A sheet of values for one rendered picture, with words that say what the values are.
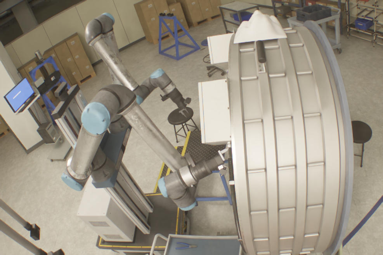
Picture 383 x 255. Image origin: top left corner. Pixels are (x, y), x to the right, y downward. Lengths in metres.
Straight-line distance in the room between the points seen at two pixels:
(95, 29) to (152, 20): 6.19
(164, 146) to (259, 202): 0.48
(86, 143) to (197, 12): 7.53
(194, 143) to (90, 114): 1.83
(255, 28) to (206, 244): 1.42
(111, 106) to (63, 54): 6.62
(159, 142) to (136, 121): 0.15
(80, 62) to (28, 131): 2.80
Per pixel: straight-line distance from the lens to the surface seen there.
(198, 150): 2.58
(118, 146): 1.84
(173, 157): 1.21
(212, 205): 2.85
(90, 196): 2.39
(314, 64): 1.08
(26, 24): 12.30
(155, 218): 2.58
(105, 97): 1.00
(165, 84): 1.68
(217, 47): 1.52
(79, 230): 3.52
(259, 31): 1.25
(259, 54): 0.95
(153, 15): 7.82
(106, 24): 1.75
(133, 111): 1.10
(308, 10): 5.05
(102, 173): 1.63
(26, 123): 5.83
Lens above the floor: 2.32
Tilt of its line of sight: 37 degrees down
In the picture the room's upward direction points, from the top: 19 degrees counter-clockwise
